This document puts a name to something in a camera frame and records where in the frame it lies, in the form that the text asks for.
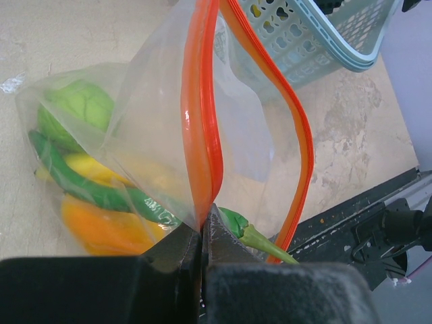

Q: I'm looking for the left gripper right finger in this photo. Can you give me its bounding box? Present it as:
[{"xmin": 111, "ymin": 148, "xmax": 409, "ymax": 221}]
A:
[{"xmin": 202, "ymin": 205, "xmax": 380, "ymax": 323}]

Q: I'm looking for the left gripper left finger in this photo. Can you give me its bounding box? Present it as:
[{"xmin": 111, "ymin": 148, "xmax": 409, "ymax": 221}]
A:
[{"xmin": 1, "ymin": 225, "xmax": 202, "ymax": 323}]

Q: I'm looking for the orange mango toy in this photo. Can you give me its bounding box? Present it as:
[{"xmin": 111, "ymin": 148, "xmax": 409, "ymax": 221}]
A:
[{"xmin": 61, "ymin": 194, "xmax": 168, "ymax": 256}]

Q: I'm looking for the green chili pepper toy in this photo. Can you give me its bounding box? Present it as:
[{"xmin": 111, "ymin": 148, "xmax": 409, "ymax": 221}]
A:
[{"xmin": 28, "ymin": 130, "xmax": 298, "ymax": 264}]

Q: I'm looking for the yellow banana toy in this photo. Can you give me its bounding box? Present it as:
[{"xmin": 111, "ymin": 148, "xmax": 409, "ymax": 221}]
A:
[{"xmin": 34, "ymin": 153, "xmax": 176, "ymax": 190}]

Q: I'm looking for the green chayote toy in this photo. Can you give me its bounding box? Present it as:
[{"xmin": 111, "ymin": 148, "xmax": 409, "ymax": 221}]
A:
[{"xmin": 37, "ymin": 80, "xmax": 114, "ymax": 153}]

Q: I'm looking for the light blue plastic basket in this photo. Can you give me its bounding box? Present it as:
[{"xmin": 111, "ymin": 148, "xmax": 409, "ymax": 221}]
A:
[{"xmin": 236, "ymin": 1, "xmax": 400, "ymax": 90}]

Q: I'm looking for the black aluminium base frame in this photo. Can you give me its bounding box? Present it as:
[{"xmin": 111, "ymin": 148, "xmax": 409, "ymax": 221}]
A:
[{"xmin": 288, "ymin": 169, "xmax": 431, "ymax": 289}]

